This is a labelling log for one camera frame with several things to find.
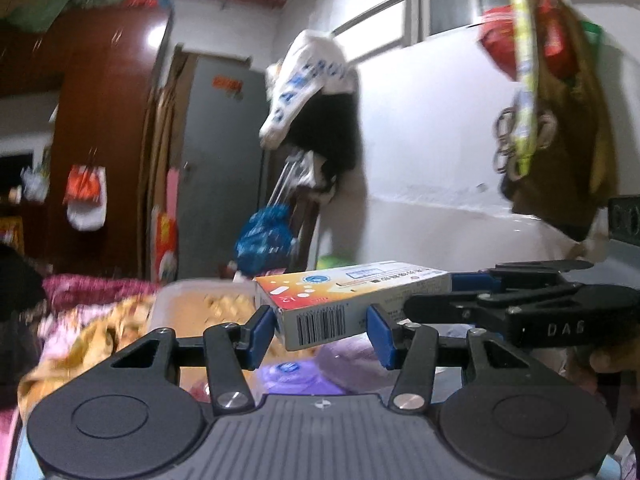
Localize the orange medicine box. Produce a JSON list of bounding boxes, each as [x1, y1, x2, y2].
[[253, 260, 453, 352]]

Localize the purple tissue pack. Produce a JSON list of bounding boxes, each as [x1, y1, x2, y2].
[[257, 337, 396, 396]]

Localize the orange white bag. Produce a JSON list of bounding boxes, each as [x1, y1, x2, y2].
[[65, 162, 108, 231]]

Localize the red plastic bag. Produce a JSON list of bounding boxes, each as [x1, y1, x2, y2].
[[477, 0, 581, 81]]

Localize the dark cloth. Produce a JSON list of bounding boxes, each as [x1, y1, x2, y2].
[[0, 242, 48, 321]]

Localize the clear plastic bag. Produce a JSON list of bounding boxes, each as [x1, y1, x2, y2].
[[20, 160, 51, 203]]

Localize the yellow floral blanket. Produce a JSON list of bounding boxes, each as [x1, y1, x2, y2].
[[17, 292, 166, 411]]

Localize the black hanging garment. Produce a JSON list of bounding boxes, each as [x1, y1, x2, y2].
[[287, 90, 363, 196]]

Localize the wooden planks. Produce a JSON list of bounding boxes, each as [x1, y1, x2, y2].
[[140, 55, 196, 281]]

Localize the person's right hand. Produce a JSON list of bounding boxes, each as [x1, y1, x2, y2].
[[589, 351, 623, 375]]

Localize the window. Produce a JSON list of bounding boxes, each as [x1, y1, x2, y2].
[[405, 0, 506, 46]]

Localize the brown hanging bag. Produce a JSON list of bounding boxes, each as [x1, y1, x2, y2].
[[492, 0, 621, 241]]

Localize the white plastic basket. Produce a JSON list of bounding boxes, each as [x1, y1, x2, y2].
[[150, 279, 261, 333]]

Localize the white printed tote bag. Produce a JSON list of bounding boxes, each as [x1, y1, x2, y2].
[[258, 29, 358, 150]]

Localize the yellow striped strap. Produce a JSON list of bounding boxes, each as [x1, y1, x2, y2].
[[502, 0, 541, 178]]

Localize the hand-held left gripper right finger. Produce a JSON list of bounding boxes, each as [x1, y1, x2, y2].
[[366, 304, 565, 413]]

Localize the red door sticker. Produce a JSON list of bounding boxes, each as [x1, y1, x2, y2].
[[212, 75, 243, 98]]

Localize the dark pink blanket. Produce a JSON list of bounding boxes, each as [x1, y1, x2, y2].
[[42, 274, 161, 311]]

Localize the red printed bag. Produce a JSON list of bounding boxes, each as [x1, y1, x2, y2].
[[152, 205, 179, 281]]

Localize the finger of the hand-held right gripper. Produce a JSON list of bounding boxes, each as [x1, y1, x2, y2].
[[402, 284, 586, 332], [450, 259, 595, 296]]

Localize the pink roll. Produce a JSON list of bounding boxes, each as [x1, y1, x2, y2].
[[167, 165, 193, 211]]

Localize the green box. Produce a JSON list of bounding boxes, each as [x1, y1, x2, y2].
[[314, 254, 353, 272]]

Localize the grey metal cabinet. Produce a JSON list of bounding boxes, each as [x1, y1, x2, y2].
[[172, 52, 268, 281]]

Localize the green cloth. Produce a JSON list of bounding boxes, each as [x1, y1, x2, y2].
[[5, 0, 131, 31]]

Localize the white metal rack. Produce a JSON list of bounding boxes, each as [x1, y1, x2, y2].
[[270, 150, 311, 211]]

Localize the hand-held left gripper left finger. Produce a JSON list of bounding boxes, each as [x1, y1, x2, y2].
[[65, 305, 277, 417]]

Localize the brown wooden wardrobe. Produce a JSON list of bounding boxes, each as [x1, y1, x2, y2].
[[0, 7, 173, 281]]

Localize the blue plastic bag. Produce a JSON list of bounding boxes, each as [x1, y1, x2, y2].
[[235, 204, 296, 273]]

